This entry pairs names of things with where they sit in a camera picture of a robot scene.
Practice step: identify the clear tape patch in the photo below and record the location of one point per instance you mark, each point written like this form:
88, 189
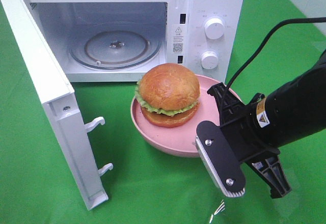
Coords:
289, 204
215, 203

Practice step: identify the white microwave oven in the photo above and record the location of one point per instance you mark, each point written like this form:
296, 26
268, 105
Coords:
179, 24

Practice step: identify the upper white microwave knob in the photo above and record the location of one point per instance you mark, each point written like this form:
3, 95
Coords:
214, 28

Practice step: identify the white microwave knob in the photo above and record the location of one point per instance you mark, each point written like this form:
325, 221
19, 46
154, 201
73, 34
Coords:
209, 60
214, 28

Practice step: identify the pink round plate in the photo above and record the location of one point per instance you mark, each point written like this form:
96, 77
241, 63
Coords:
178, 141

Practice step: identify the clear tape patch right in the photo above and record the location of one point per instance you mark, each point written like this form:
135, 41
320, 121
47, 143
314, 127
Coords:
289, 204

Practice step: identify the lower white microwave knob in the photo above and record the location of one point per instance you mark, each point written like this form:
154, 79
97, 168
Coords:
209, 60

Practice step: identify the white microwave door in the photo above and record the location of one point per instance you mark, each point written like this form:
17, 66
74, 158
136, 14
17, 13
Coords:
57, 97

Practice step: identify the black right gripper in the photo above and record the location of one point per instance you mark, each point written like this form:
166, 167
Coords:
240, 128

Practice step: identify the glass microwave turntable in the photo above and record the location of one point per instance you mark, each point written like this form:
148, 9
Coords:
114, 50

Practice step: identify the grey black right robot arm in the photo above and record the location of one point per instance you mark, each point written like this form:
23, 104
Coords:
294, 110

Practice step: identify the burger with lettuce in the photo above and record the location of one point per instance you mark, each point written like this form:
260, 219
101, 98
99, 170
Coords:
168, 95

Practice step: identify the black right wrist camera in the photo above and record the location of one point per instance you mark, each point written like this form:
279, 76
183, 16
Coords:
219, 160

